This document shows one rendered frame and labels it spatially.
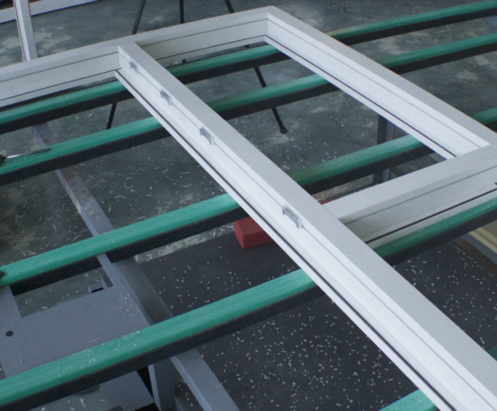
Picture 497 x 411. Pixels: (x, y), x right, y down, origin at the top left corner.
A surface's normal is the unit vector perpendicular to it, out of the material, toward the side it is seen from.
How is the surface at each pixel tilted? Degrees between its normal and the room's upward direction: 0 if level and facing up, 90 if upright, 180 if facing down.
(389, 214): 90
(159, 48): 90
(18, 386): 0
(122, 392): 0
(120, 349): 0
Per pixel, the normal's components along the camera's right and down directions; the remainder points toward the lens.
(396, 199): 0.50, 0.48
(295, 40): -0.87, 0.29
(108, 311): -0.01, -0.83
